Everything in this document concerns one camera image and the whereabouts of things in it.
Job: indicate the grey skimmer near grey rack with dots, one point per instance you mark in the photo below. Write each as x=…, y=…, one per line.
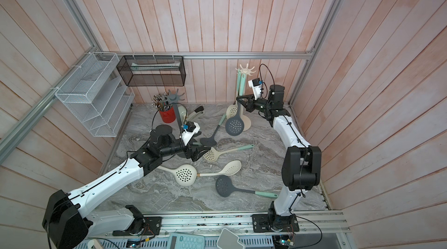
x=210, y=141

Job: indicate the grey calculator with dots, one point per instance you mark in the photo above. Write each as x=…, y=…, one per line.
x=185, y=241

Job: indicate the cream skimmer under pile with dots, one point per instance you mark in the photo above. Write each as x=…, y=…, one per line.
x=212, y=155

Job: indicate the white wire mesh shelf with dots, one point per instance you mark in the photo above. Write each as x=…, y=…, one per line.
x=97, y=99

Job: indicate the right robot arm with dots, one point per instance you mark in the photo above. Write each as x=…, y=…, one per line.
x=301, y=169

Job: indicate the grey skimmer front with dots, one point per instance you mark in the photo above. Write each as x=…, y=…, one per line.
x=225, y=188

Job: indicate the black mesh wall basket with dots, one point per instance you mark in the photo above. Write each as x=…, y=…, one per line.
x=152, y=70

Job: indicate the bundle of pencils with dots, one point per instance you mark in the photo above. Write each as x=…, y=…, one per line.
x=160, y=102

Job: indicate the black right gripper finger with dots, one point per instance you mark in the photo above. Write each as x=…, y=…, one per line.
x=248, y=106
x=246, y=98

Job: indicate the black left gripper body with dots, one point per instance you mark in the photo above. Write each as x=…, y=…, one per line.
x=188, y=153

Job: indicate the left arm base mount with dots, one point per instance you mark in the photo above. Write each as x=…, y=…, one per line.
x=141, y=224

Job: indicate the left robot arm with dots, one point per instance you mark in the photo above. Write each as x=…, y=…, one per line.
x=68, y=218

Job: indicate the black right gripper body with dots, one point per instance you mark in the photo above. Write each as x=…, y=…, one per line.
x=263, y=105

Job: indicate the mint stapler black top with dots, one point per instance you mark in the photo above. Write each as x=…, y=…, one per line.
x=195, y=114

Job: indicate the cream skimmer centre front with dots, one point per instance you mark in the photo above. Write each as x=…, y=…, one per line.
x=230, y=169

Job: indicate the mint green pencil sharpener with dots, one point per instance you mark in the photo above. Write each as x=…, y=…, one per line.
x=182, y=113

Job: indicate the red metal pencil cup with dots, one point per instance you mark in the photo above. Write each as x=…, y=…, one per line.
x=168, y=116

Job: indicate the cream utensil rack stand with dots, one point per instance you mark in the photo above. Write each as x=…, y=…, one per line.
x=245, y=72

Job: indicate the large cream skimmer left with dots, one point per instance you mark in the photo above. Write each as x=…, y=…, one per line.
x=185, y=175

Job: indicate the aluminium rail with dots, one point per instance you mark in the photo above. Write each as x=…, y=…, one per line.
x=246, y=223

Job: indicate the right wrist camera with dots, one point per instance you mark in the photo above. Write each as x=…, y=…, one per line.
x=257, y=87

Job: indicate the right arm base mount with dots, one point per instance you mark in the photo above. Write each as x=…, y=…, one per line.
x=271, y=222

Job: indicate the grey utensil rack stand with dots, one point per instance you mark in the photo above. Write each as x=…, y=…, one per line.
x=173, y=99

